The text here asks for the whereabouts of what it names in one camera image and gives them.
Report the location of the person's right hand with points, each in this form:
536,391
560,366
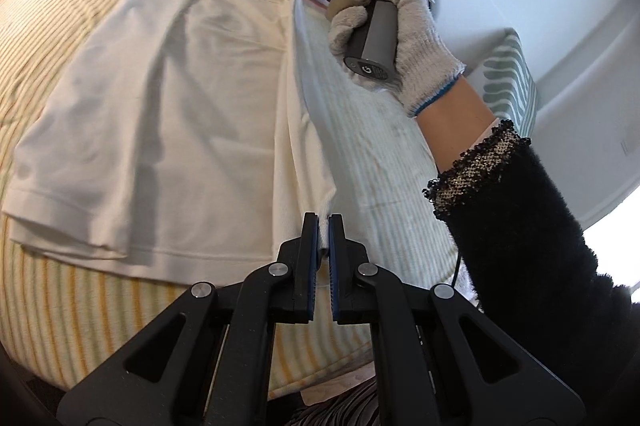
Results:
420,50

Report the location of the yellow striped bed cover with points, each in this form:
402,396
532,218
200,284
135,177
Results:
75,316

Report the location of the dark striped cloth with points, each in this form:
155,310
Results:
340,403

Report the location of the person's right forearm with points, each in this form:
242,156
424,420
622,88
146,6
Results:
525,256

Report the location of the green striped pillow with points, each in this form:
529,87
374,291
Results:
512,80

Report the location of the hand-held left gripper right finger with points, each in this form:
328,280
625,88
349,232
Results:
334,266

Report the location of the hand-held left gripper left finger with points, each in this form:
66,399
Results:
312,266

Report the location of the cream white t-shirt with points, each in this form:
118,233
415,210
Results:
165,115

